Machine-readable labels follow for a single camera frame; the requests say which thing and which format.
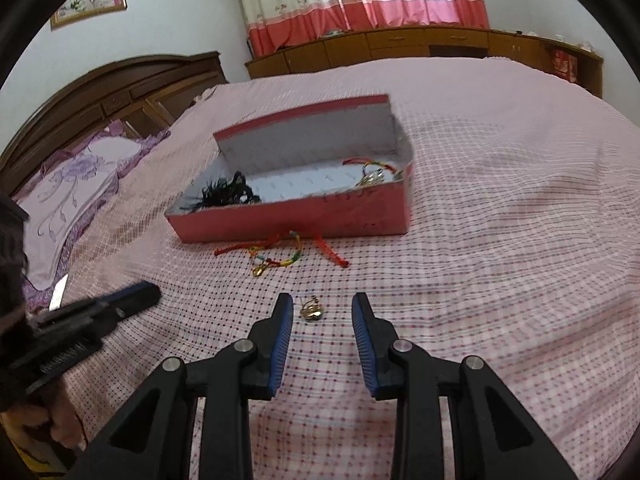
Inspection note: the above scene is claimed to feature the multicoloured braided bracelet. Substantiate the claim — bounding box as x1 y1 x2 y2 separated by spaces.
250 231 302 279
342 157 405 187

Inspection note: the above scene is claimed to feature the pink checked bedsheet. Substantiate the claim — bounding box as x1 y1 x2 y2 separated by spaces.
20 55 640 480

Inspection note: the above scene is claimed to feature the red cord bracelet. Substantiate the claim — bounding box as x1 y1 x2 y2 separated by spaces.
214 230 351 268

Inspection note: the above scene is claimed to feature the long wooden cabinet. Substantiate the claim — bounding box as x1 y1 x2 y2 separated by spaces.
244 26 605 100

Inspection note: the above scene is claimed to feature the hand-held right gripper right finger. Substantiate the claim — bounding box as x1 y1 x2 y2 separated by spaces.
351 291 576 480

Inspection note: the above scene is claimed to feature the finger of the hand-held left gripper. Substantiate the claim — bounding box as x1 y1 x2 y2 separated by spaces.
97 281 162 319

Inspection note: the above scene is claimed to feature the dark wooden headboard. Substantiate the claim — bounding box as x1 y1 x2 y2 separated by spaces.
0 51 230 196

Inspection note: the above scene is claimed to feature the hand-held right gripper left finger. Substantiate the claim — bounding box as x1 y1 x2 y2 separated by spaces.
65 292 295 480

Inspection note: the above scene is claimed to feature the red gift box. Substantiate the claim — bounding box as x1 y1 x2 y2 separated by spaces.
551 50 580 81

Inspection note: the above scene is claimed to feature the red cardboard box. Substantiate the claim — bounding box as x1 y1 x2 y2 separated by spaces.
165 93 416 245

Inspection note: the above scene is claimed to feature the person's left hand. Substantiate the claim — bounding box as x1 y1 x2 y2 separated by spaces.
0 385 87 453

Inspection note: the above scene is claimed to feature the black flower hair accessory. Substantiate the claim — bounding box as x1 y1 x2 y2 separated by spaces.
180 170 264 211

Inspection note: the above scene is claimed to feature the purple floral pillow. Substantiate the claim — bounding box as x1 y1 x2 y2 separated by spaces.
12 120 172 313

